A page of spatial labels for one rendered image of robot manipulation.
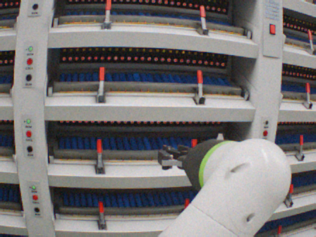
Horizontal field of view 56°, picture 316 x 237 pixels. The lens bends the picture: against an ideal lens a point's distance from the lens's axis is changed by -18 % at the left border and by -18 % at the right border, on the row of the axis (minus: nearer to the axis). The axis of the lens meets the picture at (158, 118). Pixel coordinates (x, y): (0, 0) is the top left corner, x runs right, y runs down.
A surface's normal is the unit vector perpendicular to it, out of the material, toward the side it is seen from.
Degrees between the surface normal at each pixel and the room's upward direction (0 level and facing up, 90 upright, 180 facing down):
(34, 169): 90
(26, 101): 90
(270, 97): 90
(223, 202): 56
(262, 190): 75
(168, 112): 108
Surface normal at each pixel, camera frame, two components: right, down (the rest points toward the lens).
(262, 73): 0.24, 0.22
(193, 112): 0.21, 0.51
